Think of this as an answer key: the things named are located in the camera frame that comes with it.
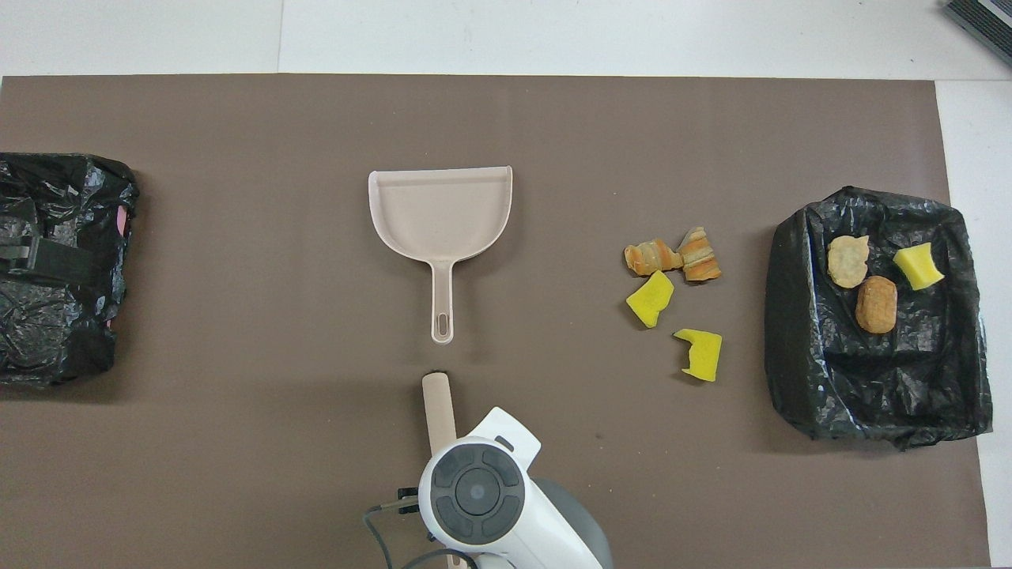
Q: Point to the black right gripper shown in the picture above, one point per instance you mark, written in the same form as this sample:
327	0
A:
409	501

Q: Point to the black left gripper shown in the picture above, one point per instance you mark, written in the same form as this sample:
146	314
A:
55	265

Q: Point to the beige brush with black bristles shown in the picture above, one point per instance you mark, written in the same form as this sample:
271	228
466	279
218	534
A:
439	411

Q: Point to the beige plastic dustpan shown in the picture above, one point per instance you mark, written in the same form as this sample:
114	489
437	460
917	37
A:
439	213

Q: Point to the yellow sponge chunk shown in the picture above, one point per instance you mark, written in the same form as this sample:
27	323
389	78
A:
650	300
919	267

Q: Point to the orange striped croissant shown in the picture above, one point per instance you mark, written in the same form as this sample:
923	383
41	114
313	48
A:
652	257
700	257

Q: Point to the pale bread piece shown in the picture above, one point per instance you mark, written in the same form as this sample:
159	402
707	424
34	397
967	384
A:
847	262

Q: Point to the brown oblong bread roll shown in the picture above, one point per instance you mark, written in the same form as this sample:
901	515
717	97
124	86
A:
876	306

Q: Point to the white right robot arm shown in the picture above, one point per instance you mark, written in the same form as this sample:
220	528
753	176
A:
538	529

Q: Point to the black-bagged bin with pink spot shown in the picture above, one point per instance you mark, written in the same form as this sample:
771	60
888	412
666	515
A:
63	340

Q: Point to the black-bagged trash bin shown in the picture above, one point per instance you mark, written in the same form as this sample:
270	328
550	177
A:
822	379

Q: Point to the brown table mat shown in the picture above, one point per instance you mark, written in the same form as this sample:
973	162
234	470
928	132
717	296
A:
237	474

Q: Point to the notched yellow sponge piece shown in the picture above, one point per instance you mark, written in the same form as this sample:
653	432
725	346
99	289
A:
704	356

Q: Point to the dark grey ribbed device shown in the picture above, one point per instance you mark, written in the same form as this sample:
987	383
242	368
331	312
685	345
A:
984	24

